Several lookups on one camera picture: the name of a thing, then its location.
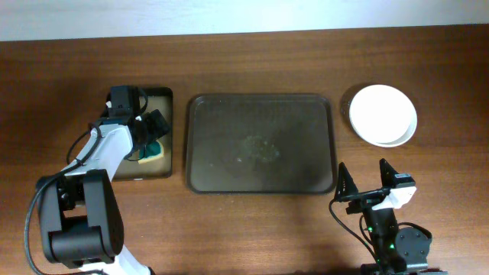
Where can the large brown serving tray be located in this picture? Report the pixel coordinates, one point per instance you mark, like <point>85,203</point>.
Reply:
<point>260,144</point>

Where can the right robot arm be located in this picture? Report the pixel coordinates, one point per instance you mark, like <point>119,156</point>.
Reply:
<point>396,247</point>

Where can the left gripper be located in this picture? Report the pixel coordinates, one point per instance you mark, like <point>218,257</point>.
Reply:
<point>158,123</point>

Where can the pinkish white plate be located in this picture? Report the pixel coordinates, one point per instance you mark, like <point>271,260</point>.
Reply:
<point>386,132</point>

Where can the light green plate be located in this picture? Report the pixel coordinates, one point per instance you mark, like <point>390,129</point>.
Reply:
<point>379,101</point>

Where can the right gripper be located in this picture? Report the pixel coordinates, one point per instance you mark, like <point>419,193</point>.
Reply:
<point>350,186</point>

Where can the green yellow sponge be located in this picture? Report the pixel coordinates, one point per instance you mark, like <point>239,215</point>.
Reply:
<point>153,151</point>

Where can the small black water tray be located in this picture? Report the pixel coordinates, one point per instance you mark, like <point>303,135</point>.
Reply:
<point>151,98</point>

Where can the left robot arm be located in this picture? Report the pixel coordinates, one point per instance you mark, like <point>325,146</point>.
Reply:
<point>80,223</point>

